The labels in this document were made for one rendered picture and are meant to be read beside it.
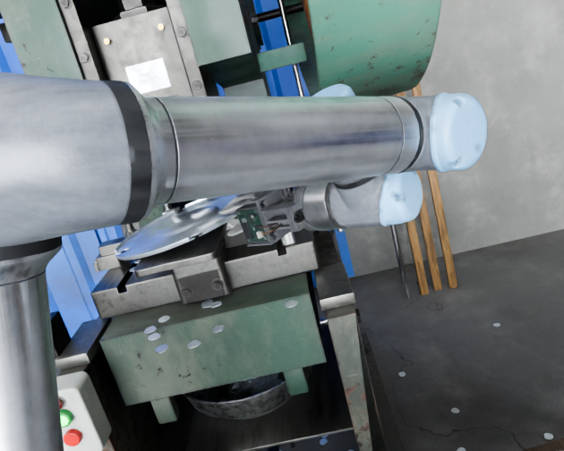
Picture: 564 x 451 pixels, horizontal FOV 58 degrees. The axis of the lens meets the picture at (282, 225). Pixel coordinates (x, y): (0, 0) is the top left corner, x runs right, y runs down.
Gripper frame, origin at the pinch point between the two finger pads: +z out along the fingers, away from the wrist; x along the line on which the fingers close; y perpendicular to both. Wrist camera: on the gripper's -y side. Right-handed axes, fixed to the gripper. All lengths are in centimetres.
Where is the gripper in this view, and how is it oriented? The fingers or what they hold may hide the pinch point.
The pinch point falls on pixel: (232, 214)
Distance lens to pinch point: 89.1
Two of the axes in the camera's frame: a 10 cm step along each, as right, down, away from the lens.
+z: -7.5, 0.8, 6.6
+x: 3.2, 9.2, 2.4
